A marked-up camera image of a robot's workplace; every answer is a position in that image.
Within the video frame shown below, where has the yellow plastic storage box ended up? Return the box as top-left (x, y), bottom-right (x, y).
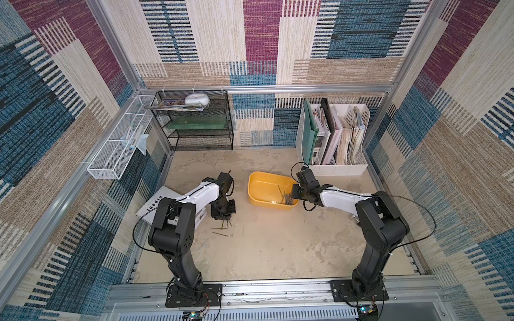
top-left (247, 171), bottom-right (299, 210)

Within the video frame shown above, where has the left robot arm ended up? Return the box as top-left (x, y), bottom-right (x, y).
top-left (148, 172), bottom-right (236, 303)

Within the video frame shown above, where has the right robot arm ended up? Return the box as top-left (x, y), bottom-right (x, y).
top-left (293, 167), bottom-right (410, 301)

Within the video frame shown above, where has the white file organizer box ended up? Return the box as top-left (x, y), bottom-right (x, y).
top-left (295, 98), bottom-right (371, 177)

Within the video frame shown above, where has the green folder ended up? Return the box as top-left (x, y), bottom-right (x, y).
top-left (301, 98), bottom-right (319, 165)

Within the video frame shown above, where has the white round object on shelf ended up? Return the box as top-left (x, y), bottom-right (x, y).
top-left (184, 93), bottom-right (210, 108)

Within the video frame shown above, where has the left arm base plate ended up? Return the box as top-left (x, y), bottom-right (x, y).
top-left (165, 283), bottom-right (223, 308)

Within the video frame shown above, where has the black wire mesh shelf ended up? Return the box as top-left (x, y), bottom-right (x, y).
top-left (149, 90), bottom-right (234, 151)

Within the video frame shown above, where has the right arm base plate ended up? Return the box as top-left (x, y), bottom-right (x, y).
top-left (329, 279), bottom-right (390, 302)

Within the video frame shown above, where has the white wire wall basket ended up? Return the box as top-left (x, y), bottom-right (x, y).
top-left (87, 95), bottom-right (153, 180)

